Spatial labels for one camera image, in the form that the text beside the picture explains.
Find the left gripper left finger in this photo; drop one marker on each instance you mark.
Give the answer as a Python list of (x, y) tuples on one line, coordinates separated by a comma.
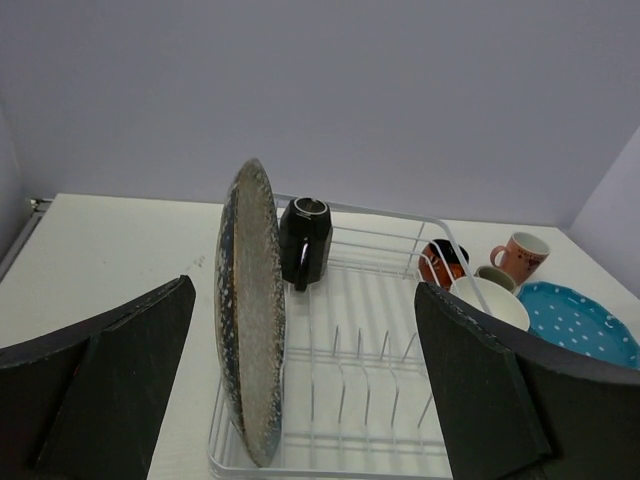
[(87, 401)]

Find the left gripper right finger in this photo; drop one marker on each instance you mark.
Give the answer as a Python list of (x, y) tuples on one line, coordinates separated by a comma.
[(513, 406)]

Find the blue polka dot plate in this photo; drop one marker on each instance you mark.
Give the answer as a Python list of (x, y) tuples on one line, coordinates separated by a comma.
[(568, 319)]

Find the small olive green cup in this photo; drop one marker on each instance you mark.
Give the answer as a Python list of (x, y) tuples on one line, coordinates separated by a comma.
[(497, 276)]

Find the pink mug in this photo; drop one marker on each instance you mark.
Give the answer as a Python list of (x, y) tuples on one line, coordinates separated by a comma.
[(521, 256)]

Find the speckled grey plate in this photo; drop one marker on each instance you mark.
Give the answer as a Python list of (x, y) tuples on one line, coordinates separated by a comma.
[(249, 312)]

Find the black mug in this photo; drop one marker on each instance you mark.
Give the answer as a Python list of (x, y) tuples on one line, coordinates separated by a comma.
[(305, 236)]

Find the white bowl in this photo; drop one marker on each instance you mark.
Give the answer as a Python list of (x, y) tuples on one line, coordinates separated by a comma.
[(490, 297)]

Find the black and orange cup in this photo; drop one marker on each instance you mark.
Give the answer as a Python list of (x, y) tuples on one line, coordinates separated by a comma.
[(439, 264)]

